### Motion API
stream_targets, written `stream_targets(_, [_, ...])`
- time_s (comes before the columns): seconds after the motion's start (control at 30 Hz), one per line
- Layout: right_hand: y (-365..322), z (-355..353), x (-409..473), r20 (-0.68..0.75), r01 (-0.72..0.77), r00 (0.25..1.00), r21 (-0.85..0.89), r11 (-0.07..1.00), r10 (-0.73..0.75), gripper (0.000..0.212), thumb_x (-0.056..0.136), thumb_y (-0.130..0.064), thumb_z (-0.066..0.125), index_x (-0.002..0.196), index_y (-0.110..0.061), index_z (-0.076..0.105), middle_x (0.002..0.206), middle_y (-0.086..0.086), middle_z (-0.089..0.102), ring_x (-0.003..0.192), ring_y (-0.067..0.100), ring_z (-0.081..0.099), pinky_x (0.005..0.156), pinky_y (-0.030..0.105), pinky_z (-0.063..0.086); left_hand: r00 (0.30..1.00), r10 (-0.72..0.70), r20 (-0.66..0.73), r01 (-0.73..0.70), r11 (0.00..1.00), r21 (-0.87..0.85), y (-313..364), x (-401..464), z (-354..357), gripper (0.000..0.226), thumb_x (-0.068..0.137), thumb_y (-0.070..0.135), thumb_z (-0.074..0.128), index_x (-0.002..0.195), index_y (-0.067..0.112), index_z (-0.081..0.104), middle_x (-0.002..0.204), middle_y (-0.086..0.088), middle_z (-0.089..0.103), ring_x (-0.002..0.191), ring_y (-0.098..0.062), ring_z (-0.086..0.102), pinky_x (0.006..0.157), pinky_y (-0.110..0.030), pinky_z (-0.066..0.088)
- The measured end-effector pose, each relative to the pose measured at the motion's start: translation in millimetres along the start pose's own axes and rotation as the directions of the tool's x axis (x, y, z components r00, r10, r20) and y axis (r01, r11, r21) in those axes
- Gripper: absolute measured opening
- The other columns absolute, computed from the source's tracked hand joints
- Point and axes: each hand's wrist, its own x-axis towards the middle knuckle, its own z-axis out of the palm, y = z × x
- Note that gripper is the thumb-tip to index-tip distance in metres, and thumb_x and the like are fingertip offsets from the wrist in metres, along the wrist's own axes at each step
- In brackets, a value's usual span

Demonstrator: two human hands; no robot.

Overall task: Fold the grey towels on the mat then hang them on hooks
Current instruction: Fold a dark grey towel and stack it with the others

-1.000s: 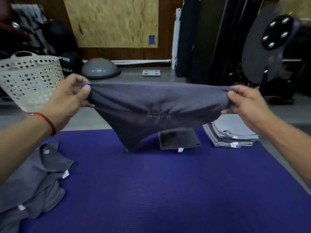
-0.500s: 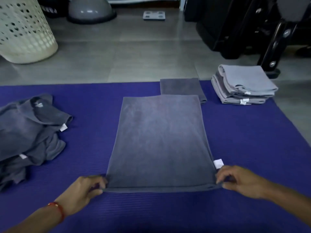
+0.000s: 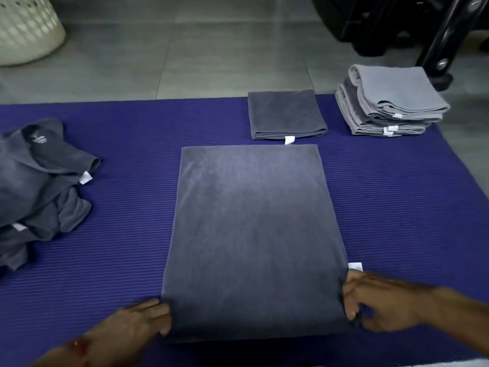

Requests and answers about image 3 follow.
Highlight person's left hand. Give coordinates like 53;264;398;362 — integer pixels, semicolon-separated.
82;298;172;367

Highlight person's right hand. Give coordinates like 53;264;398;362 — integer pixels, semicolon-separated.
342;269;432;333

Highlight purple ribbed mat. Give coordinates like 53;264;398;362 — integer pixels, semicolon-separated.
0;93;489;367

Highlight pile of dark grey towels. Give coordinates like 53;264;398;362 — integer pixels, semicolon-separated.
0;118;101;278

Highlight black weight stack machine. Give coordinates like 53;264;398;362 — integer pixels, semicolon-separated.
311;0;489;92

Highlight white perforated laundry basket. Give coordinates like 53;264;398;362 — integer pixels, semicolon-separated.
0;0;66;67

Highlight red string bracelet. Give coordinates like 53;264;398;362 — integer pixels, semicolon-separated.
72;337;92;365

